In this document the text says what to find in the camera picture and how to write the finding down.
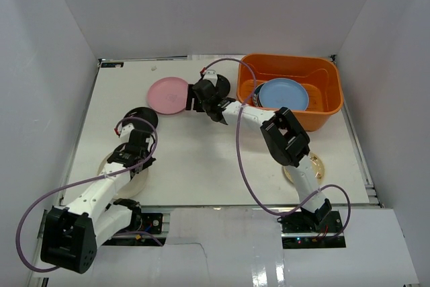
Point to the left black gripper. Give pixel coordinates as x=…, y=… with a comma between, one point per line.
x=135, y=137

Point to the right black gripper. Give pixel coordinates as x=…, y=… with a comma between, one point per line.
x=191, y=95

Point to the pink plate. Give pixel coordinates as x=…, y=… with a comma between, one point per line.
x=168, y=95

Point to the small black plate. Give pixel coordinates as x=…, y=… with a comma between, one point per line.
x=222, y=86

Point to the plain cream plate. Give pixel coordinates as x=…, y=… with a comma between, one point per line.
x=134, y=186

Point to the white plate green rim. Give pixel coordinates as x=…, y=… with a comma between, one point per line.
x=255, y=98

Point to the blue plate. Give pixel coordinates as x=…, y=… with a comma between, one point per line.
x=283, y=92

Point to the cream floral plate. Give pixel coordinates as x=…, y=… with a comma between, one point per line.
x=317, y=166

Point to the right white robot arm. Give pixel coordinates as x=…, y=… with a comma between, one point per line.
x=285, y=138

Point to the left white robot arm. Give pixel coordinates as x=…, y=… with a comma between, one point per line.
x=73, y=234

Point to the orange plastic bin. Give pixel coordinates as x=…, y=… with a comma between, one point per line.
x=319, y=76

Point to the black plate left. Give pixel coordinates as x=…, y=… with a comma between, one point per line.
x=143, y=113

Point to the black label sticker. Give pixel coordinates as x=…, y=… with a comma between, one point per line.
x=111, y=65

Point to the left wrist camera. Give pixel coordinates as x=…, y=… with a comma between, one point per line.
x=123, y=132

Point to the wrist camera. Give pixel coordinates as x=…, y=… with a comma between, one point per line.
x=209, y=75
x=123, y=132

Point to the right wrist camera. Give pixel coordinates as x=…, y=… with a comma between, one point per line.
x=209, y=75

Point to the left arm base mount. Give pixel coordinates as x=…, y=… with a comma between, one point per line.
x=144, y=226

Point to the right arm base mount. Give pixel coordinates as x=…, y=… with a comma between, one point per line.
x=300, y=233

